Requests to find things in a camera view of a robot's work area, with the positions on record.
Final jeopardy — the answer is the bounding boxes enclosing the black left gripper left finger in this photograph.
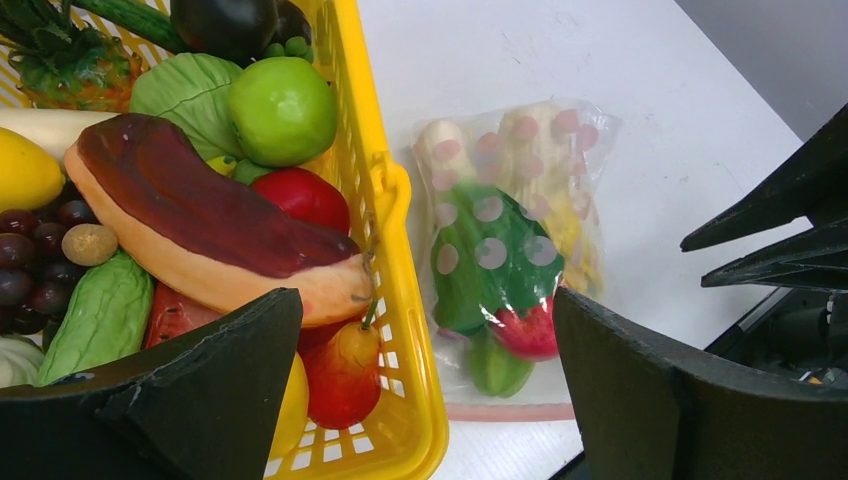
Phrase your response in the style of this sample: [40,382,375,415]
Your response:
[1,288,302,479]

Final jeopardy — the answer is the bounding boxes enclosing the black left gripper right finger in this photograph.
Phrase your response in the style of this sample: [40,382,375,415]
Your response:
[553,288,847,479]

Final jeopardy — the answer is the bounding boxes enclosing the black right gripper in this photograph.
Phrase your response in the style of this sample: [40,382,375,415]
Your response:
[680,107,847,390]

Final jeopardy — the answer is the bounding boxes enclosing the green leaf vegetable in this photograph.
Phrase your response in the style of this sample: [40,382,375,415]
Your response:
[469,329,535,399]

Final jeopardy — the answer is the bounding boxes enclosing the green white bok choy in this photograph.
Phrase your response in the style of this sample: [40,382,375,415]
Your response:
[430,183,565,335]

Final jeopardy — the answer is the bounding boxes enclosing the clear zip top bag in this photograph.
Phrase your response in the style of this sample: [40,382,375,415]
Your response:
[410,99,622,422]

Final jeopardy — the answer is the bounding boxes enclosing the yellow napa cabbage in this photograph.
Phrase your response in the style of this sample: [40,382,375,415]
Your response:
[498,102,604,299]

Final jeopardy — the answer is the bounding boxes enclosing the watermelon slice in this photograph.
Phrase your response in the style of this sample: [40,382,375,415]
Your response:
[142,283,222,349]

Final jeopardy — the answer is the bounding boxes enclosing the red yellow pear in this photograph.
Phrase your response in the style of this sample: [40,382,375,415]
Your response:
[302,323,382,430]

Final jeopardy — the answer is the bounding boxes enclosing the yellow plastic basket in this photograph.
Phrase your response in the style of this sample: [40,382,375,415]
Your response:
[1,1,449,479]

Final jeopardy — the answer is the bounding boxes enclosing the small brown ball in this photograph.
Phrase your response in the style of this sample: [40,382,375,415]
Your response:
[61,224,119,267]

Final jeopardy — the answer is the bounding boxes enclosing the dark purple grapes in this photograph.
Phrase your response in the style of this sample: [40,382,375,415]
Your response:
[1,182,98,335]

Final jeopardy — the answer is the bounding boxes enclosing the small red tomato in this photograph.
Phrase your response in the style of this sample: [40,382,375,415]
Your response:
[251,167,351,234]

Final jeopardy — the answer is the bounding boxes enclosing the green apple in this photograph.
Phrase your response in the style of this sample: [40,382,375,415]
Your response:
[227,57,338,168]

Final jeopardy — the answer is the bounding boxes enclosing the white long radish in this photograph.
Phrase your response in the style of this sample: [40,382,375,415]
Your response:
[1,108,116,163]

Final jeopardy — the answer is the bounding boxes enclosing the pale green lettuce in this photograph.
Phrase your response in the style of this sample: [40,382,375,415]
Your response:
[129,53,246,160]

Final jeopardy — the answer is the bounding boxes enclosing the green peas cluster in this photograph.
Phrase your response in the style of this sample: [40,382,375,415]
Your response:
[262,36,314,64]

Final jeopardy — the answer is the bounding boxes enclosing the small pineapple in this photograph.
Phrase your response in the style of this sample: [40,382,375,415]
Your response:
[1,0,144,112]

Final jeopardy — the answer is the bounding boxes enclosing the dark purple eggplant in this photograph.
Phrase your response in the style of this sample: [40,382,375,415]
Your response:
[170,0,278,64]

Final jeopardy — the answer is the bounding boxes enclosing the long dark green cucumber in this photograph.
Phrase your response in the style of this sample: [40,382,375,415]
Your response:
[71,0,191,54]

